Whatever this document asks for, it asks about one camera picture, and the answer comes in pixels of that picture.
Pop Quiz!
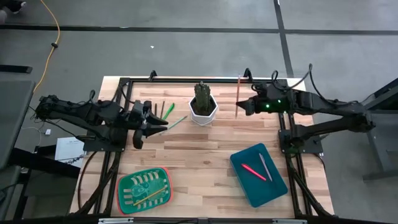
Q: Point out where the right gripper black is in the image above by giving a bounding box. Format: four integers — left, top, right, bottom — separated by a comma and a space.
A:
235, 93, 276, 116

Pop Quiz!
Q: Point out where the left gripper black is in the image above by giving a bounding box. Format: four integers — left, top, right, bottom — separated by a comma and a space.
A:
127, 100, 169, 139

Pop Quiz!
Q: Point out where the red pencil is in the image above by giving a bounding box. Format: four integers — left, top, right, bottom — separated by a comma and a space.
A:
234, 73, 241, 119

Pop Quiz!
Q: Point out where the orange highlighter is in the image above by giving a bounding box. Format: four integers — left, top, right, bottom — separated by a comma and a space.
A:
241, 163, 267, 182

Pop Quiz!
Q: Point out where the yellow pencil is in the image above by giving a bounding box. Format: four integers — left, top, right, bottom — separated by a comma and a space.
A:
132, 186, 167, 207

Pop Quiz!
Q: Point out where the green highlighter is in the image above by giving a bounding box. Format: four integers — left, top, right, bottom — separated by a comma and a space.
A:
162, 103, 175, 121

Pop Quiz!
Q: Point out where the green pencil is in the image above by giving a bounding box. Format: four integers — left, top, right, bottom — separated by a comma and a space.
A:
160, 115, 188, 135

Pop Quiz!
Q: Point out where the green cactus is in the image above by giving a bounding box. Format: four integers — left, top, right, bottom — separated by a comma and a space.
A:
194, 81, 212, 115

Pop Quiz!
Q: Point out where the white hexagonal plant pot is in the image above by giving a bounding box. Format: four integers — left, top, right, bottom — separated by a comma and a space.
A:
188, 95, 218, 127

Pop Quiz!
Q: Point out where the grey pen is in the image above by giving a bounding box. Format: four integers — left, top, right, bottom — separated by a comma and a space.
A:
258, 152, 274, 182

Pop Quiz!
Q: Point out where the green basket with orange rim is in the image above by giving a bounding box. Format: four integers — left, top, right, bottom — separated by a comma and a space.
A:
115, 166, 174, 216

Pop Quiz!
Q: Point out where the blue rectangular tray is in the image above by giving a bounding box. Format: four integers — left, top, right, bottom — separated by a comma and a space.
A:
229, 142, 289, 208

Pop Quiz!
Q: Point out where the white paper sheet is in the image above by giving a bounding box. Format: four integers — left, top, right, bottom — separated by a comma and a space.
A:
55, 137, 86, 169

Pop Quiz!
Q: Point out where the grey metal stand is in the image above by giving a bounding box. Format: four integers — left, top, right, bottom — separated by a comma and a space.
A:
362, 77, 398, 181

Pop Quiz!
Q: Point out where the grey desk top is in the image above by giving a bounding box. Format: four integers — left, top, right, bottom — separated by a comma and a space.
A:
0, 80, 35, 170

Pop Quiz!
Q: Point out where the black metal table frame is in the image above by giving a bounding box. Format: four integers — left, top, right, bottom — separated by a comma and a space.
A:
70, 68, 335, 224

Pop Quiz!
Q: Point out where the black desk frame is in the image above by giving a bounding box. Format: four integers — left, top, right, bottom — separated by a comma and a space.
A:
0, 146, 81, 224

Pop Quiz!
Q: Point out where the orange cable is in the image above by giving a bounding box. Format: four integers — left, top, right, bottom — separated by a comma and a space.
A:
32, 0, 62, 94

